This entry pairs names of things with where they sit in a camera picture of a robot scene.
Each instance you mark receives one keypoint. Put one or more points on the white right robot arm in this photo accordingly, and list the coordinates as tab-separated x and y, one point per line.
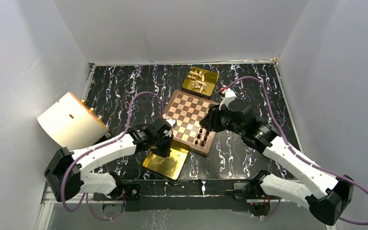
325	196

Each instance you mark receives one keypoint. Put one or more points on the gold tin with light pieces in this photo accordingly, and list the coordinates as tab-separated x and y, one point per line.
211	78

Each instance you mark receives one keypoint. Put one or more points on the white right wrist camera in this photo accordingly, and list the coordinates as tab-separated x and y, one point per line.
227	96

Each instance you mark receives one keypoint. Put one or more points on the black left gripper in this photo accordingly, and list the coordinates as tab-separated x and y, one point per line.
165	152

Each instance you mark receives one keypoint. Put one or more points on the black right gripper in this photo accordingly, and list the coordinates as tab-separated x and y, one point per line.
208	121

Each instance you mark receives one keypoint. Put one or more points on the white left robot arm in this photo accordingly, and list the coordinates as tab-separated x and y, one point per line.
70	172

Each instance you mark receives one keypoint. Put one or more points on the wooden folding chess board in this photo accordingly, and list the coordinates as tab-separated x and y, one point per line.
188	110

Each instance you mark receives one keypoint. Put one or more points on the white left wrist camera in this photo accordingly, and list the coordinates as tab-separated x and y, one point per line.
172	122

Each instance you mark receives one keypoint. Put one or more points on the gold tin with dark pieces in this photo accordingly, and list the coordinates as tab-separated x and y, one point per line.
171	167

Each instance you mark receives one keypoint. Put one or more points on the pile of light chess pieces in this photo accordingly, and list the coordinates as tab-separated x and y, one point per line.
197	80

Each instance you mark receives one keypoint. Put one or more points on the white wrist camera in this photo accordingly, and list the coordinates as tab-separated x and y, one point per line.
227	96
172	122

